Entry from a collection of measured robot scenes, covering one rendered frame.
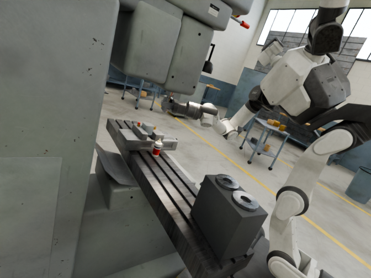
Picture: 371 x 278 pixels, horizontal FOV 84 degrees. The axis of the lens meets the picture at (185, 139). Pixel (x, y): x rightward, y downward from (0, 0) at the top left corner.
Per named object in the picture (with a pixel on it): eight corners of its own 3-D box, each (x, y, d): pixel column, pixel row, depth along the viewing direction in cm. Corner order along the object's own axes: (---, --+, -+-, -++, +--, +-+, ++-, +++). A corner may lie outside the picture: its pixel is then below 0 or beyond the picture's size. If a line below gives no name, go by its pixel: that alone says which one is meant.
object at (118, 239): (165, 224, 181) (185, 167, 161) (184, 256, 158) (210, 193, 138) (58, 250, 133) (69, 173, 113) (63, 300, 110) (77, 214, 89)
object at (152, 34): (144, 73, 106) (158, 19, 97) (166, 85, 88) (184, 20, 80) (107, 63, 95) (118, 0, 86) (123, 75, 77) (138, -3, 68)
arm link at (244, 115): (226, 127, 142) (248, 103, 130) (236, 141, 135) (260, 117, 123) (215, 125, 135) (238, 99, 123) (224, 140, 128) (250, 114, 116)
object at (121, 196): (165, 167, 152) (170, 153, 148) (191, 198, 126) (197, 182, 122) (94, 170, 122) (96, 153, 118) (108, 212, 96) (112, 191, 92)
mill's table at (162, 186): (134, 129, 167) (137, 121, 165) (246, 266, 77) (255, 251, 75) (105, 127, 153) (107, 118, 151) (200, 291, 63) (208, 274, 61)
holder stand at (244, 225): (213, 209, 89) (230, 171, 83) (245, 254, 72) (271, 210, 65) (189, 212, 83) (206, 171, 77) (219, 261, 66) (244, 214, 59)
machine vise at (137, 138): (164, 140, 145) (169, 126, 142) (175, 150, 135) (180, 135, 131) (116, 138, 123) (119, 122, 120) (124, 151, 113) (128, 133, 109)
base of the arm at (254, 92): (263, 116, 125) (268, 100, 128) (280, 111, 113) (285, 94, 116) (244, 103, 120) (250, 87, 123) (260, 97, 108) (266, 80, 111)
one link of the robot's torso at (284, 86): (317, 122, 115) (280, 73, 125) (382, 82, 85) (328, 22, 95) (281, 139, 103) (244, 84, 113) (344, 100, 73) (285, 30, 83)
